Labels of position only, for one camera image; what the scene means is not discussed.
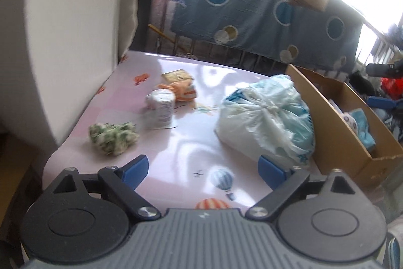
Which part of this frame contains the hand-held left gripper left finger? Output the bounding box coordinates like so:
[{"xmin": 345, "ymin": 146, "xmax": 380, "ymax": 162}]
[{"xmin": 52, "ymin": 154, "xmax": 161, "ymax": 222}]

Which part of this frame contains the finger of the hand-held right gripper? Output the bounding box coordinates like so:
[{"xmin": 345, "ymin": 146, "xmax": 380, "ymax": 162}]
[{"xmin": 367, "ymin": 95, "xmax": 403, "ymax": 111}]

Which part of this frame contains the pink printed tablecloth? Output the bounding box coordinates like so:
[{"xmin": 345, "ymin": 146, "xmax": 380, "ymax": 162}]
[{"xmin": 42, "ymin": 50, "xmax": 322, "ymax": 210}]

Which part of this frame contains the knotted white plastic bag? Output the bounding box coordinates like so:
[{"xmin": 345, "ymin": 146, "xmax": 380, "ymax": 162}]
[{"xmin": 215, "ymin": 74, "xmax": 316, "ymax": 166}]

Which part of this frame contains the red plastic bag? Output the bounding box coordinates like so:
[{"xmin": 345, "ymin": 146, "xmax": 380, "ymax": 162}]
[{"xmin": 379, "ymin": 76, "xmax": 403, "ymax": 96}]

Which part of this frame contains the light blue towel bundle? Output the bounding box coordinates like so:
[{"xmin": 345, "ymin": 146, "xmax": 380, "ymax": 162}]
[{"xmin": 349, "ymin": 108, "xmax": 377, "ymax": 148}]

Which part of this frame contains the green white scrunchie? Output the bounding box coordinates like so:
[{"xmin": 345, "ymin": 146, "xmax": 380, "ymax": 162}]
[{"xmin": 88, "ymin": 121, "xmax": 140, "ymax": 157}]

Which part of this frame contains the blue blanket with circles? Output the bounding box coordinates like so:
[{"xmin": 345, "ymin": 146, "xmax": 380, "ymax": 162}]
[{"xmin": 171, "ymin": 0, "xmax": 363, "ymax": 74}]

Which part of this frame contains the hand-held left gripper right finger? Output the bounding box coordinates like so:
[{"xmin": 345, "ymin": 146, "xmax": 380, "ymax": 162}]
[{"xmin": 245, "ymin": 155, "xmax": 360, "ymax": 222}]

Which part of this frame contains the orange striped cloth bundle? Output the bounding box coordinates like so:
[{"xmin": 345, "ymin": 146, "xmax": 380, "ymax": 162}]
[{"xmin": 156, "ymin": 79, "xmax": 199, "ymax": 103}]

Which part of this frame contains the yellow pole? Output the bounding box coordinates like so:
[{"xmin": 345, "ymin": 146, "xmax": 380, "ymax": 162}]
[{"xmin": 148, "ymin": 23, "xmax": 177, "ymax": 43}]

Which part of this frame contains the white bottle on blister card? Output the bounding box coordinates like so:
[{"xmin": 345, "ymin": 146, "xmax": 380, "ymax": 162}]
[{"xmin": 143, "ymin": 89, "xmax": 178, "ymax": 130}]

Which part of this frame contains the cardboard box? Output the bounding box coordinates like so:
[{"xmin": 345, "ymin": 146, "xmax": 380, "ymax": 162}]
[{"xmin": 285, "ymin": 64, "xmax": 403, "ymax": 189}]

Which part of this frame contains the pink plush toy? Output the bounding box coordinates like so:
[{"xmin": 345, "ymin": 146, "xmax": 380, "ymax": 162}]
[{"xmin": 341, "ymin": 113, "xmax": 358, "ymax": 134}]

